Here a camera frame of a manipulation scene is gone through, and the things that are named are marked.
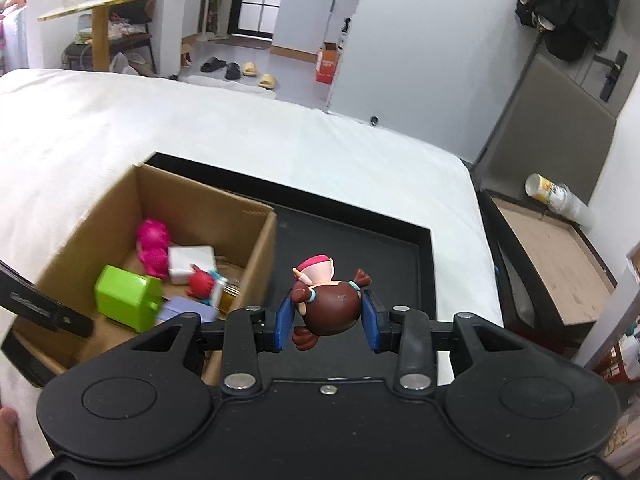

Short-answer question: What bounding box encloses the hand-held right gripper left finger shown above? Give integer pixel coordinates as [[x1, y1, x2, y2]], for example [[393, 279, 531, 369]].
[[130, 295, 296, 395]]

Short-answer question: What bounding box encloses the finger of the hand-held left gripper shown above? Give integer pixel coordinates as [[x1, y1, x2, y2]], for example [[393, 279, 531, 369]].
[[0, 330, 66, 388], [0, 260, 93, 338]]

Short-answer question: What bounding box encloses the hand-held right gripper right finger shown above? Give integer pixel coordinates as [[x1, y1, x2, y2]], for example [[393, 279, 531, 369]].
[[360, 291, 528, 395]]

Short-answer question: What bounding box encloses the brown pig figurine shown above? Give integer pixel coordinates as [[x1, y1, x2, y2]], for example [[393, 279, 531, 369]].
[[290, 255, 373, 351]]

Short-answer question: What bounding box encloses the small yellow glass bottle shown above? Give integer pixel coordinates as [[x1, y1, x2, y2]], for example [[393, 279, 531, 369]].
[[220, 275, 246, 311]]

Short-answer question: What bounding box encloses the green cube toy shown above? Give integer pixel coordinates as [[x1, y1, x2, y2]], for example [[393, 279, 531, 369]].
[[94, 265, 163, 333]]

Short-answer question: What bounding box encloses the black tray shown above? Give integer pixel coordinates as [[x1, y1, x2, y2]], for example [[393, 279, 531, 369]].
[[142, 151, 438, 376]]

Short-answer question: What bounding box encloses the red crab toy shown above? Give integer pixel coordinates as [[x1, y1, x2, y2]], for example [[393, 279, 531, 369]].
[[187, 264, 231, 306]]

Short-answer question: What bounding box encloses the light purple block toy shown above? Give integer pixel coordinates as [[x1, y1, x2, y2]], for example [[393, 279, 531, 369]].
[[157, 296, 217, 323]]

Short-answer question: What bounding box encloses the white charger block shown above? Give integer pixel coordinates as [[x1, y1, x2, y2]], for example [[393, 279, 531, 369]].
[[167, 245, 217, 285]]

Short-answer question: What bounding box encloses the pink bumpy toy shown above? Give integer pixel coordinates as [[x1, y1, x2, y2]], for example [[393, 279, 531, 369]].
[[136, 218, 172, 278]]

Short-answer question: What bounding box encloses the person's left hand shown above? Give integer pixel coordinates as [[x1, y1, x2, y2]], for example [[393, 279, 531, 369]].
[[0, 407, 31, 480]]

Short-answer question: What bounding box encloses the black framed brown board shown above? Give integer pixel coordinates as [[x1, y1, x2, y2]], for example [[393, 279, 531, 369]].
[[477, 190, 618, 356]]

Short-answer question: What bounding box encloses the stack of paper cups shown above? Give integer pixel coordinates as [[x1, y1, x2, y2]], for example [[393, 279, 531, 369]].
[[525, 173, 596, 226]]

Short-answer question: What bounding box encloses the white plastic bag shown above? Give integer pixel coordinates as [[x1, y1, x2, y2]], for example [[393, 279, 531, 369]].
[[110, 52, 138, 75]]

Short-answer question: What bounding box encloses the red plastic basket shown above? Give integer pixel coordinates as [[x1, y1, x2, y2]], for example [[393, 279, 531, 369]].
[[595, 325, 640, 386]]

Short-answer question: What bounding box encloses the orange cardboard box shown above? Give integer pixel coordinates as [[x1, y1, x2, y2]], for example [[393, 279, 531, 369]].
[[315, 42, 343, 85]]

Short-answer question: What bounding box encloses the grey door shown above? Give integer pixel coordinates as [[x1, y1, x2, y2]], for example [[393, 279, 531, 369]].
[[472, 45, 631, 211]]

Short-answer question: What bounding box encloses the dark shelf rack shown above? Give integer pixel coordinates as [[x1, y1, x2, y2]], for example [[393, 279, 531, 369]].
[[62, 0, 161, 76]]

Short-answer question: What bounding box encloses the yellow side table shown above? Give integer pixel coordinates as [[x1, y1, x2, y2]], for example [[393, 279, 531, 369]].
[[37, 0, 168, 72]]

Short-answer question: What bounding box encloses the white kitchen cabinet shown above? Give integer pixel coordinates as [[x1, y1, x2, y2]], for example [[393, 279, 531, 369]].
[[270, 0, 361, 63]]

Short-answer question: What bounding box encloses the white standing fan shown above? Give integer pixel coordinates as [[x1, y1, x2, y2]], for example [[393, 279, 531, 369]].
[[192, 0, 221, 43]]

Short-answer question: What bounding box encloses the hanging black jacket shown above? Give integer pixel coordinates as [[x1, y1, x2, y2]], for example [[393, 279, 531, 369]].
[[517, 0, 626, 61]]

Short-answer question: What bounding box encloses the black door handle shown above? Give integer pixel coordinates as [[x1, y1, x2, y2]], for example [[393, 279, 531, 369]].
[[598, 51, 628, 102]]

